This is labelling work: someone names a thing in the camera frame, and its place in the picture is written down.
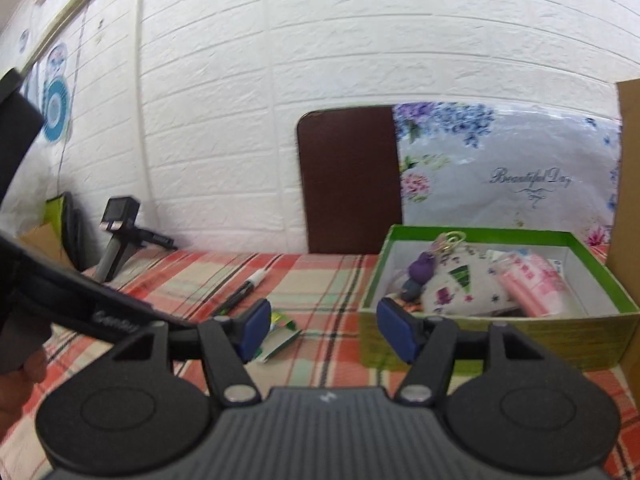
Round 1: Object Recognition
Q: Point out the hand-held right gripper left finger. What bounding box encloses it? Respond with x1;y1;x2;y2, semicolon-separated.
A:
107;299;273;407

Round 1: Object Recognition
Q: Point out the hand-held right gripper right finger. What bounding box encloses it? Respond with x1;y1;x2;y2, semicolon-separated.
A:
376;297;548;406

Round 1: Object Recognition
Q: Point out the green cardboard box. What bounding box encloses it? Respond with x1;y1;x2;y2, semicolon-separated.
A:
357;224;640;373

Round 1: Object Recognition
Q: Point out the person's left hand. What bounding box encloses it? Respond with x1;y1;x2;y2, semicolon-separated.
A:
0;350;48;428

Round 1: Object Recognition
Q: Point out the small green packet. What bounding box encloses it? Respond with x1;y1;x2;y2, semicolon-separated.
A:
255;310;302;363

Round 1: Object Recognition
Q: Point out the black white marker pen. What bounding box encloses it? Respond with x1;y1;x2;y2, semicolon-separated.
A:
210;267;271;317

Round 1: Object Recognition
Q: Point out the small cardboard piece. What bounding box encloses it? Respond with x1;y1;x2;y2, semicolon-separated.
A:
17;222;76;271

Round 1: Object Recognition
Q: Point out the black flat object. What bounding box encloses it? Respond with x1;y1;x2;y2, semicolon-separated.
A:
60;192;93;271

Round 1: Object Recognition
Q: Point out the white printed pouch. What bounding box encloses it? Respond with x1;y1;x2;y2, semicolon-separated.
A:
420;247;506;316

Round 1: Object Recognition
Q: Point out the red plaid tablecloth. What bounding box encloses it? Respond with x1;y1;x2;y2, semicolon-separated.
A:
30;249;640;480

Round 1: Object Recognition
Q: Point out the green folder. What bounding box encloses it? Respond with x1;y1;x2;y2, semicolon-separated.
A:
44;195;66;233

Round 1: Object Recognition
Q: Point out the pink tube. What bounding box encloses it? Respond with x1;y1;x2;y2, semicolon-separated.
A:
492;252;571;318

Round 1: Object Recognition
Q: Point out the dark brown wooden board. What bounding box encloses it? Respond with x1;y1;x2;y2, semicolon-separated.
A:
296;106;405;256

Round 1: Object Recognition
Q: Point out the white floral printed bag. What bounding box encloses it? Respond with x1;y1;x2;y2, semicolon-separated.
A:
392;101;623;248

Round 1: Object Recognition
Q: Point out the brown cardboard sheet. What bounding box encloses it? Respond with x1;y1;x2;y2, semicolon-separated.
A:
602;79;640;271

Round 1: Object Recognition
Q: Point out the purple plush keychain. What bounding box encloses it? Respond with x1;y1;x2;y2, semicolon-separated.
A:
400;252;441;303

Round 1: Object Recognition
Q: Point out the gold key ring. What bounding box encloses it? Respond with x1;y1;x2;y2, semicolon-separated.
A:
430;231;463;261

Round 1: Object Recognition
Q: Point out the large blue round wall sticker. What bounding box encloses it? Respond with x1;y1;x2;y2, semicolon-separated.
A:
41;77;76;143

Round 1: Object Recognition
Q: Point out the thin wall cable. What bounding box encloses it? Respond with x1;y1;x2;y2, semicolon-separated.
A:
57;2;88;193

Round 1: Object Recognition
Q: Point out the small blue round wall sticker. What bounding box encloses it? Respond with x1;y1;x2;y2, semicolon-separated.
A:
46;44;68;73

